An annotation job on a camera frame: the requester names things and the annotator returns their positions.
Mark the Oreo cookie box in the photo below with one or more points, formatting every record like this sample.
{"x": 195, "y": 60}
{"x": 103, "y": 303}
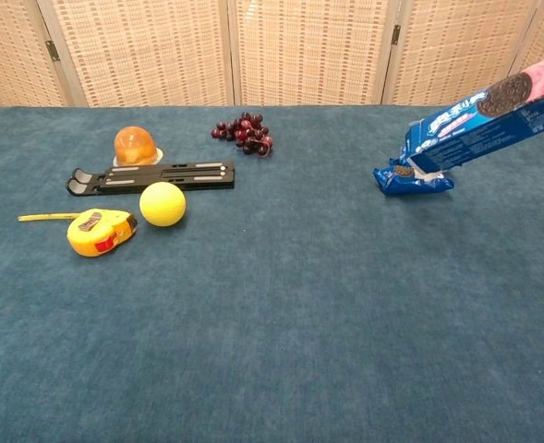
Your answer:
{"x": 484, "y": 134}

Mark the blue table cloth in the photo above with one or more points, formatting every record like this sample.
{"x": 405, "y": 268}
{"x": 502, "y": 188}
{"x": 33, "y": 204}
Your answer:
{"x": 271, "y": 300}

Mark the bunch of dark red grapes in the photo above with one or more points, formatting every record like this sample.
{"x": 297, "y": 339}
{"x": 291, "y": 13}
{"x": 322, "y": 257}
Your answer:
{"x": 248, "y": 134}

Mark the yellow ball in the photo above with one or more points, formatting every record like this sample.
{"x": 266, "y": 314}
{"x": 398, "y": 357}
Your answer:
{"x": 162, "y": 204}

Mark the black folding stand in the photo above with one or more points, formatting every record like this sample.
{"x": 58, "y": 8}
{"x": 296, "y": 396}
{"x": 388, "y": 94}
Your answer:
{"x": 160, "y": 177}

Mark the blue inner cookie packet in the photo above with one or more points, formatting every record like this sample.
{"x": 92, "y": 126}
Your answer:
{"x": 419, "y": 187}

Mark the brown muffin in white cup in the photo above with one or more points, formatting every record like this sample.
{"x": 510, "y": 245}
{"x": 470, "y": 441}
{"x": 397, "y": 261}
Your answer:
{"x": 134, "y": 147}

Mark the yellow tape measure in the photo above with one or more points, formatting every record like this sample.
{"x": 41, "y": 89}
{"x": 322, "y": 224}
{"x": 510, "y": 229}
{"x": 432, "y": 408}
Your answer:
{"x": 96, "y": 233}

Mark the black screen hinge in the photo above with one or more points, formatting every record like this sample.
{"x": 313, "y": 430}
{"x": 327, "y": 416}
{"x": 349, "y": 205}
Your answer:
{"x": 52, "y": 50}
{"x": 395, "y": 34}

